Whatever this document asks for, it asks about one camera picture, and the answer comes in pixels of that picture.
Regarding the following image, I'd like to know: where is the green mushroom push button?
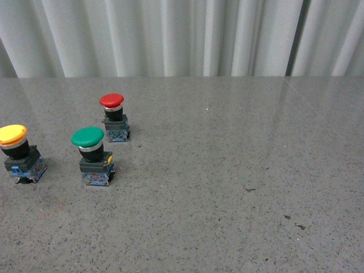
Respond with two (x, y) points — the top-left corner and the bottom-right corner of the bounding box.
(71, 126), (115, 187)

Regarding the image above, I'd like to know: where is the yellow mushroom push button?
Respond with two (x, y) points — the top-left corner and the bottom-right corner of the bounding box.
(1, 124), (47, 183)

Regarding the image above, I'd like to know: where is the white pleated curtain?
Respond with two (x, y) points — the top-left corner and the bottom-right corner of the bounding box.
(1, 1), (363, 78)

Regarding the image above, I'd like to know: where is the red mushroom push button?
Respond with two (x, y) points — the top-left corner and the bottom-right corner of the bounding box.
(99, 93), (130, 142)

